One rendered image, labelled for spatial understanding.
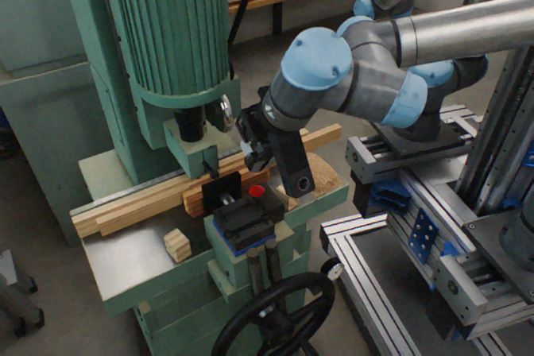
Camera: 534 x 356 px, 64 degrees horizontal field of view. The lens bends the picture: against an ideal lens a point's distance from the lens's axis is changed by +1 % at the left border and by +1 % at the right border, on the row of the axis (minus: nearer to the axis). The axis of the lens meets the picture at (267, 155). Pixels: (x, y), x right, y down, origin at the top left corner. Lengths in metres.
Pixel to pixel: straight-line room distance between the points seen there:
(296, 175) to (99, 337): 1.41
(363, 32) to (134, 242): 0.62
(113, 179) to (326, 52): 0.88
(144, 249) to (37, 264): 1.34
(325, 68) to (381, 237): 1.43
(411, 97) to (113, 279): 0.65
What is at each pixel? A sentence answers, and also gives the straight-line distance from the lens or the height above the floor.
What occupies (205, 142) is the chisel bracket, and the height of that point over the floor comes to 1.07.
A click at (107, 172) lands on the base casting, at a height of 0.80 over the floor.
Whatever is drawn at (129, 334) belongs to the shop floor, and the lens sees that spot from 1.90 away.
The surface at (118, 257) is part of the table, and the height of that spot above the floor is 0.90.
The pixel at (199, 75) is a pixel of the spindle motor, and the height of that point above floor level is 1.26.
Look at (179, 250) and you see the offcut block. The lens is 0.88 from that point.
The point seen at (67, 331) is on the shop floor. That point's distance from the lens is 1.99.
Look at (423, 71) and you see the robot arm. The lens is 1.29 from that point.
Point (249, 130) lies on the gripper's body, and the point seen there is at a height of 1.21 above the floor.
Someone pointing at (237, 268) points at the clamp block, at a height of 0.94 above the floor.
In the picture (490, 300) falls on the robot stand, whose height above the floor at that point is 0.76.
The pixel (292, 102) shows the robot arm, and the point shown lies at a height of 1.32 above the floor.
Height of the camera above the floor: 1.62
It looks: 40 degrees down
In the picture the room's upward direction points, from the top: straight up
